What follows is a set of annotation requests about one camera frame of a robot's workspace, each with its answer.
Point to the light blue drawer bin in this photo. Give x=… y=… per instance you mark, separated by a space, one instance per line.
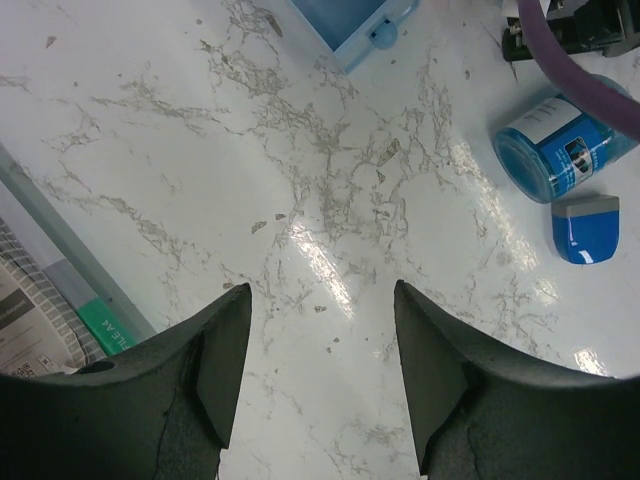
x=352 y=29

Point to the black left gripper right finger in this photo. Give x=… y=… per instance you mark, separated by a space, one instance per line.
x=480 y=409

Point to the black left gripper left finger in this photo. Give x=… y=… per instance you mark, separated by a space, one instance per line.
x=163 y=409

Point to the blue pencil sharpener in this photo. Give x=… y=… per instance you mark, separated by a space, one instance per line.
x=586 y=230

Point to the stack of books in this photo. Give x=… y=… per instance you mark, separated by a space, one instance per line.
x=60 y=310

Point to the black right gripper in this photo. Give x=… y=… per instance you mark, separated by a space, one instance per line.
x=608 y=27

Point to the blue round tape jar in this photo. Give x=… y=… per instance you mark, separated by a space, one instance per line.
x=555 y=147

